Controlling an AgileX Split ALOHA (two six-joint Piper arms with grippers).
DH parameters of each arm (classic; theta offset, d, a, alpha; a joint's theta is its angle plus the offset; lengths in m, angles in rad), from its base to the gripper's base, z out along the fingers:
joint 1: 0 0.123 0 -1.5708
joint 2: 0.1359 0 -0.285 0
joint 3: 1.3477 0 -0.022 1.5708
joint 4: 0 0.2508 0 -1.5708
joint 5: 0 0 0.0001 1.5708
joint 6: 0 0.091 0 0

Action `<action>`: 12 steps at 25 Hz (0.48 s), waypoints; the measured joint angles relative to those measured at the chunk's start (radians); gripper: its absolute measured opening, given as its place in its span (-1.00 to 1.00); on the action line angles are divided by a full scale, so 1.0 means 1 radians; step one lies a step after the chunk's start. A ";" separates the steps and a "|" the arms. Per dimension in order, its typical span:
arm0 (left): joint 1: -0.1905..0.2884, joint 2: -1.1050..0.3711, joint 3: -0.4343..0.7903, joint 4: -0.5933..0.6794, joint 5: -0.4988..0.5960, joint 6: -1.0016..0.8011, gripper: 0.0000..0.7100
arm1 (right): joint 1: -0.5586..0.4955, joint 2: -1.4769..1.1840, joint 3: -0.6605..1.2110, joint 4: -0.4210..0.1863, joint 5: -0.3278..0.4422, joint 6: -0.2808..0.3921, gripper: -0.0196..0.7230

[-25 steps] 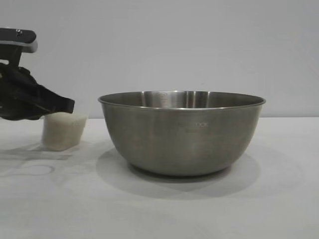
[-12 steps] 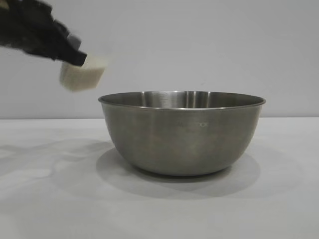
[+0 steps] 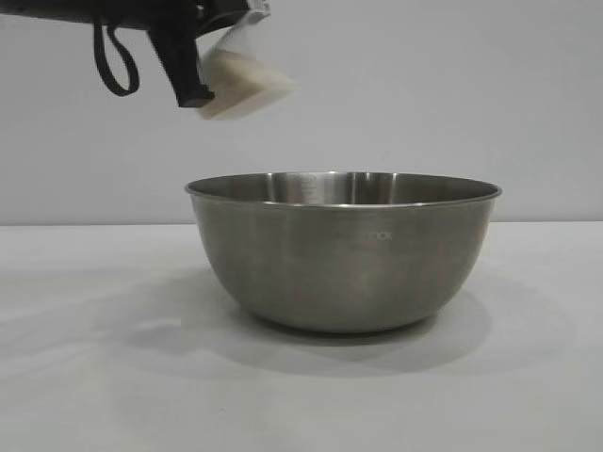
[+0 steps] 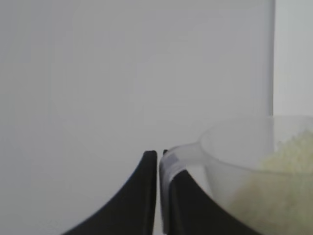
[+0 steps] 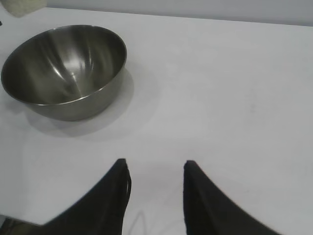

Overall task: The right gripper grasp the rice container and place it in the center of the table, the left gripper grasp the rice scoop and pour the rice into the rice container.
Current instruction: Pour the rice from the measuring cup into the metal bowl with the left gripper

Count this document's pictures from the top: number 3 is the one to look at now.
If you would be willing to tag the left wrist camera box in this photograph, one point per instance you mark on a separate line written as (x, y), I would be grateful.
(256, 4)

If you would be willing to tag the white rice grains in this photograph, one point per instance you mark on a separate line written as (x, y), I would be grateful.
(245, 89)

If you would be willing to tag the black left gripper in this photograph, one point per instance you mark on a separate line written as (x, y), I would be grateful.
(141, 11)

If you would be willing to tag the clear plastic measuring cup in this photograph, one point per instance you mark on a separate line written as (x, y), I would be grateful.
(245, 80)

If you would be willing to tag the stainless steel mixing bowl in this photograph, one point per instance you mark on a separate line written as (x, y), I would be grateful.
(344, 263)

